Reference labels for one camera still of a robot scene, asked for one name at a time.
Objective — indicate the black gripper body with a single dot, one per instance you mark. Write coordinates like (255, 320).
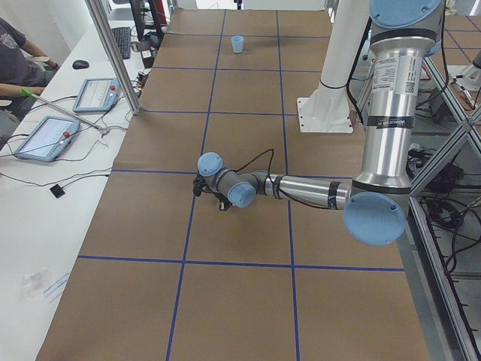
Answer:
(198, 185)

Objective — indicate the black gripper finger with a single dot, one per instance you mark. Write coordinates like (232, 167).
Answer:
(224, 205)

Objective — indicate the light blue plastic cup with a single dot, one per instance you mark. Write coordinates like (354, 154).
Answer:
(237, 44)

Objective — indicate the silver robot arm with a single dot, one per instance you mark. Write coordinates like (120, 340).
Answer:
(375, 204)

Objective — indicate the far blue teach pendant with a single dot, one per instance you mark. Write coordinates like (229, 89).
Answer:
(97, 95)

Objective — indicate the blue teach pendant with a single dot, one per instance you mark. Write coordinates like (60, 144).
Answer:
(97, 95)
(49, 139)

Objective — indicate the small black square device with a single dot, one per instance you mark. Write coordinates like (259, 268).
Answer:
(57, 191)

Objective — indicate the near blue teach pendant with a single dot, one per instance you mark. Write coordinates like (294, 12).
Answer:
(49, 139)

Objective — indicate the black keyboard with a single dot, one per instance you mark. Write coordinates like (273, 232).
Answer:
(122, 37)

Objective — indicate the black computer mouse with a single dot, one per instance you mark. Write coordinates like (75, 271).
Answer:
(80, 64)

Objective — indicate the black computer monitor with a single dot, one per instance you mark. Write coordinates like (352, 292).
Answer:
(145, 16)

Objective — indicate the clear plastic bag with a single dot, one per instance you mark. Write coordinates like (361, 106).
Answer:
(34, 282)

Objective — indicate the thin metal rod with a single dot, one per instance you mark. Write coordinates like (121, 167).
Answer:
(61, 110)

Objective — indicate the seated person grey shirt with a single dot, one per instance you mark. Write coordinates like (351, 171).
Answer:
(17, 72)

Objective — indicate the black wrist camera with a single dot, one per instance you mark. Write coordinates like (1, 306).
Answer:
(199, 185)

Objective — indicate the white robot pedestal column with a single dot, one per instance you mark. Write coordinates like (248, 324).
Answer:
(327, 108)

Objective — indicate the aluminium truss frame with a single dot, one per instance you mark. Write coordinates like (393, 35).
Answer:
(442, 244)

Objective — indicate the aluminium frame post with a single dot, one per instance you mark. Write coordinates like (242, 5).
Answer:
(105, 34)

